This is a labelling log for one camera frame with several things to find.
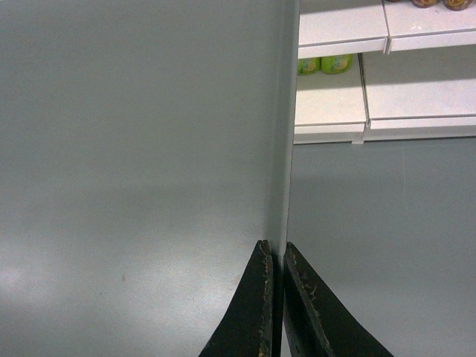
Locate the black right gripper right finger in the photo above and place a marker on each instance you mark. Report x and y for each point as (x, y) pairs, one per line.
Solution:
(317, 323)

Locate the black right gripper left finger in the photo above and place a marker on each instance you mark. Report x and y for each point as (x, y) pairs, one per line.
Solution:
(247, 326)

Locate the grey rectangular serving tray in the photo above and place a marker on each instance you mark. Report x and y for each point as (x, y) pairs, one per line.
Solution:
(145, 150)

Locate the green drink bottle left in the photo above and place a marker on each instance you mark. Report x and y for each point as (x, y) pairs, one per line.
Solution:
(308, 66)

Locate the white metal store shelving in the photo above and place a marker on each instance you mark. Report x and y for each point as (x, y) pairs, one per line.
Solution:
(413, 74)

